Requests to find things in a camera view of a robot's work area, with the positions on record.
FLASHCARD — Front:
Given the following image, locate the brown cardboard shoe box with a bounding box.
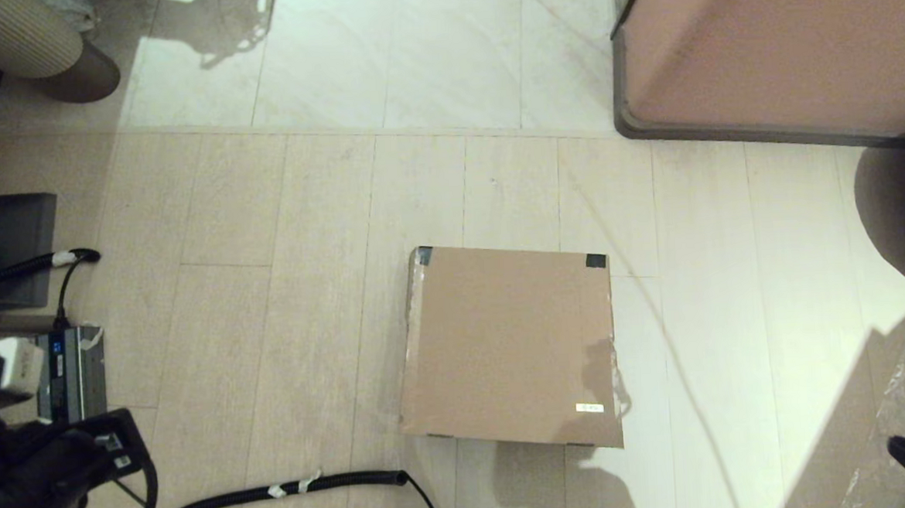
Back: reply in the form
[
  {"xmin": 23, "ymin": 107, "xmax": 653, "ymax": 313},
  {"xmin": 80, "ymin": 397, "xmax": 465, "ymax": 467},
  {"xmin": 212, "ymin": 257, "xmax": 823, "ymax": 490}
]
[{"xmin": 388, "ymin": 234, "xmax": 628, "ymax": 461}]

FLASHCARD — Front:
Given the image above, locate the grey power supply unit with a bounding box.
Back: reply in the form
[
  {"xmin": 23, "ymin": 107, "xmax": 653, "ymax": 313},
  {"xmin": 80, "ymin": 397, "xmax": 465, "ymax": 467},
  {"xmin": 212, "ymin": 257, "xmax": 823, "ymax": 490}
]
[{"xmin": 32, "ymin": 324, "xmax": 111, "ymax": 425}]

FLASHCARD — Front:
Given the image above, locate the black corrugated conduit taped midway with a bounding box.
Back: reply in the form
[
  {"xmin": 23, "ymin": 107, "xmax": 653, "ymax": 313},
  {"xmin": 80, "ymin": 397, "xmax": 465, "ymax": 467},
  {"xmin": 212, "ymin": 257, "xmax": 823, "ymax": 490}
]
[{"xmin": 116, "ymin": 464, "xmax": 445, "ymax": 508}]

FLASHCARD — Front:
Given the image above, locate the beige ribbed round pouf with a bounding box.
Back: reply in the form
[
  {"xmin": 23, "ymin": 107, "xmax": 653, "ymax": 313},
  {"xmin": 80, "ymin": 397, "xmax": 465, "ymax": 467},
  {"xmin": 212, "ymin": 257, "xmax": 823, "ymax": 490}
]
[{"xmin": 0, "ymin": 0, "xmax": 123, "ymax": 108}]

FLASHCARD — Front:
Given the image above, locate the grey crumpled cloth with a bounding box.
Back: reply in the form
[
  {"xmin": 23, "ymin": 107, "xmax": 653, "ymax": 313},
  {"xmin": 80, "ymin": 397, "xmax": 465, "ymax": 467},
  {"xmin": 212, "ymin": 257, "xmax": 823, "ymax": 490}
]
[{"xmin": 40, "ymin": 0, "xmax": 98, "ymax": 34}]

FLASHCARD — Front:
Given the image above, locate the pink cabinet with grey base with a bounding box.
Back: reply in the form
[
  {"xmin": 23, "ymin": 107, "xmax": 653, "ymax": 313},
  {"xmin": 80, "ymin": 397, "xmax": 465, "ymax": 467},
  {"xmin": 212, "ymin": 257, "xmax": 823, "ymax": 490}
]
[{"xmin": 607, "ymin": 0, "xmax": 905, "ymax": 161}]

